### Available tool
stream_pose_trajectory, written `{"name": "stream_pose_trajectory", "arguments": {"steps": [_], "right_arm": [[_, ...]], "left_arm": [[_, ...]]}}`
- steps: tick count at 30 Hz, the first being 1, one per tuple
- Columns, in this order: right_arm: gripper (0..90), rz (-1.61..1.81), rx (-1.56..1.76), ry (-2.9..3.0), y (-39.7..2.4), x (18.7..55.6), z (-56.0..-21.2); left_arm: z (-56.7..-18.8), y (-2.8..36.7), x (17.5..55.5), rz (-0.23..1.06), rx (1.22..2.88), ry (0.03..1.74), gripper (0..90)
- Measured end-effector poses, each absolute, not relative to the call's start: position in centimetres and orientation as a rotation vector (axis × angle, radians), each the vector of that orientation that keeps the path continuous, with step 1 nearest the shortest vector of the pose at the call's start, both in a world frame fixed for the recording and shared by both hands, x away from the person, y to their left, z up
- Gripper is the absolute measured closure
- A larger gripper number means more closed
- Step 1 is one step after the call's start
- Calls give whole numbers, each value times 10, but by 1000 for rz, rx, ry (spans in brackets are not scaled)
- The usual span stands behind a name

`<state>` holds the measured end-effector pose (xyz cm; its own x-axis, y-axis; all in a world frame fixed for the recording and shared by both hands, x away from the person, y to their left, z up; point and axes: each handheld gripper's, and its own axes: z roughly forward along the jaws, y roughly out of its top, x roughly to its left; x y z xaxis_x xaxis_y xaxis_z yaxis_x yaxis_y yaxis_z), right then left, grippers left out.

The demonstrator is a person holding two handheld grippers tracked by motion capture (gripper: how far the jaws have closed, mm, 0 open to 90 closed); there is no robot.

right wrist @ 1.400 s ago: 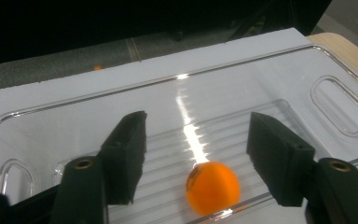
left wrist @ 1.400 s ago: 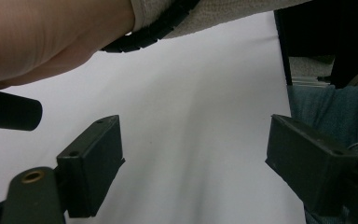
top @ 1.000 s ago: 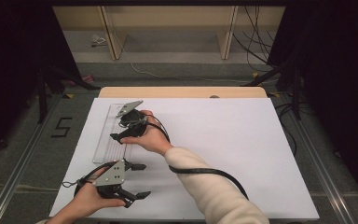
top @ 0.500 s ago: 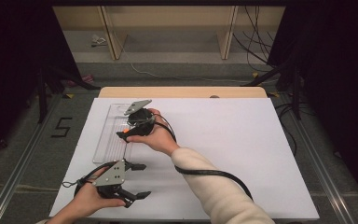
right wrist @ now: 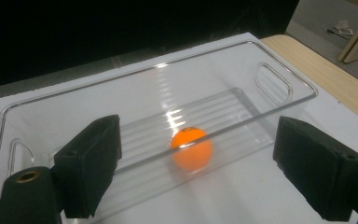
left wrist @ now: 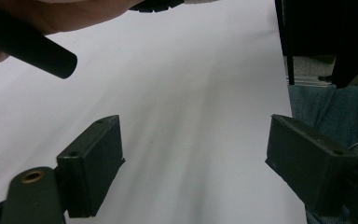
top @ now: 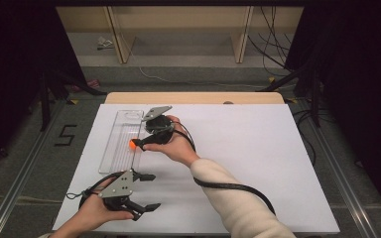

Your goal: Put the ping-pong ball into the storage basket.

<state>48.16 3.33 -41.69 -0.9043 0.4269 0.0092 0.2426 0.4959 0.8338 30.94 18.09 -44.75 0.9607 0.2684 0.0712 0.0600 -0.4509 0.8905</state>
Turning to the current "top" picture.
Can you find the small grey clutter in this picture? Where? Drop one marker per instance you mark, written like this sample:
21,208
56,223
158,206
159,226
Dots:
104,43

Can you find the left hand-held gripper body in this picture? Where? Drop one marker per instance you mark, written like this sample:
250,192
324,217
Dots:
119,186

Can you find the wooden table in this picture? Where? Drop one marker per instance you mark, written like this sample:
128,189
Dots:
191,98

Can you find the person's right hand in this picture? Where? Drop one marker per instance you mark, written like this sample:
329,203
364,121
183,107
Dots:
175,148

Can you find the wooden shelf unit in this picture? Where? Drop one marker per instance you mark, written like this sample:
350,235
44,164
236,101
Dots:
178,20

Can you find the orange ball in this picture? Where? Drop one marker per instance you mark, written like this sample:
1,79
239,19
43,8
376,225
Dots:
132,144

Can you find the yellow tape piece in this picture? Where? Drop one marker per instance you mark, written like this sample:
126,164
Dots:
272,79
291,100
74,101

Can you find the white table mat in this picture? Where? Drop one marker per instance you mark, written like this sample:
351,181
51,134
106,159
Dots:
251,148

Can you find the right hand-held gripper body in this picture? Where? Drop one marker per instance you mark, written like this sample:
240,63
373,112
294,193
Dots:
158,127

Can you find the black metal stand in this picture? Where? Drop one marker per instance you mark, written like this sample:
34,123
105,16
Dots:
315,99
46,99

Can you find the pink object on floor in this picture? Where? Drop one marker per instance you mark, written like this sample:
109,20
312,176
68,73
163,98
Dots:
91,84

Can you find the person's left hand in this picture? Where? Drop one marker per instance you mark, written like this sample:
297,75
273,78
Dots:
94,211

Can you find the black curtain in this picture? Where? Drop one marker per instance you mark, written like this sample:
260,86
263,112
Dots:
360,82
13,66

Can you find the clear plastic tray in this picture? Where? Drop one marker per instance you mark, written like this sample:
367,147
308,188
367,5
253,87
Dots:
122,142

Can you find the metal floor rail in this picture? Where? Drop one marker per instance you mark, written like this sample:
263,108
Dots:
340,185
20,185

